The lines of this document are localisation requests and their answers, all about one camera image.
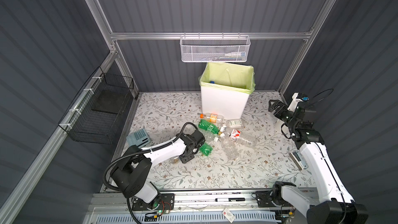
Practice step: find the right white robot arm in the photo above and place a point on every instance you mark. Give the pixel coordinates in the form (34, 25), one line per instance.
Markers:
(335, 205)

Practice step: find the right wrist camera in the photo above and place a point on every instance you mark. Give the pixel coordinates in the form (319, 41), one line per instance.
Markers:
(296, 99)

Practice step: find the large clear bottle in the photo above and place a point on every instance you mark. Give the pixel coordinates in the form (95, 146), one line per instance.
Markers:
(228, 147)

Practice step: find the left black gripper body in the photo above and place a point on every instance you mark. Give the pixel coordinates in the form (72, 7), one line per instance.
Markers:
(186, 158)

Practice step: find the black marker pen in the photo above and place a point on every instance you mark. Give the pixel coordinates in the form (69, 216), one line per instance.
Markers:
(230, 199)

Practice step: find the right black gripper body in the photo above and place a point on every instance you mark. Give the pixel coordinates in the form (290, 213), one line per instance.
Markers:
(283, 113)

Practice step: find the white red tag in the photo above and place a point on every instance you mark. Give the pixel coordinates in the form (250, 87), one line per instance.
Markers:
(228, 215)

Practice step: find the red white carton label bottle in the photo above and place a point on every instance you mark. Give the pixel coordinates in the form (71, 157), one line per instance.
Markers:
(243, 138)

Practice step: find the white wire mesh basket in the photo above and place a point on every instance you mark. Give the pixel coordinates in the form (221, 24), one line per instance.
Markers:
(201, 49)

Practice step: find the white trash bin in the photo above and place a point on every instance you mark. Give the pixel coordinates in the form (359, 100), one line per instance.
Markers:
(229, 104)

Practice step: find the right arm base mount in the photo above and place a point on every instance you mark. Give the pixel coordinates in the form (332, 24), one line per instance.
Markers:
(267, 199)

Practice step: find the small clear square bottle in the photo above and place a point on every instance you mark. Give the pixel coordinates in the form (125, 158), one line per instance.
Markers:
(235, 124)

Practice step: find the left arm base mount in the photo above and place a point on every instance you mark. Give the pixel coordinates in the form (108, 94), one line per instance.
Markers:
(162, 202)

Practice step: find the green bin liner bag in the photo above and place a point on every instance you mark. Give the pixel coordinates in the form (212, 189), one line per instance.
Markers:
(228, 76)

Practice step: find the orange label orange cap bottle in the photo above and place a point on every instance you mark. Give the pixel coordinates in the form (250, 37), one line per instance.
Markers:
(212, 118)

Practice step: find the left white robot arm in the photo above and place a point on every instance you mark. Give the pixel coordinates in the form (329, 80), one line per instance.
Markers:
(130, 172)

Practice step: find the black wire basket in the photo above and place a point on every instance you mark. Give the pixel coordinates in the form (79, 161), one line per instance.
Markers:
(99, 116)

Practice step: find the green soda bottle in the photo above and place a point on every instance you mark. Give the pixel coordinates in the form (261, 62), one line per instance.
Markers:
(208, 126)
(206, 149)

